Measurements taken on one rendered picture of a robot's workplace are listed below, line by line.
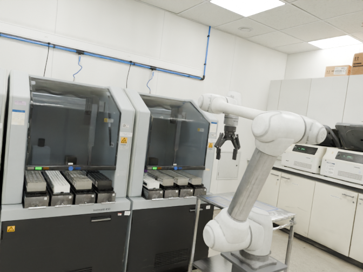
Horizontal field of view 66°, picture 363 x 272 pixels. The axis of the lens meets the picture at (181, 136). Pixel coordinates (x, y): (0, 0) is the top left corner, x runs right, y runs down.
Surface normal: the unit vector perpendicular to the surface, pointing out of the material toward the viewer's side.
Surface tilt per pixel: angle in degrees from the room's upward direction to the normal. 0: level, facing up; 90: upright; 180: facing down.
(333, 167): 90
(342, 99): 90
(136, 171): 90
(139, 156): 90
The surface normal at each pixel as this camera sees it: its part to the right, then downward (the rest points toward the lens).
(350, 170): -0.83, -0.06
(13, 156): 0.54, 0.11
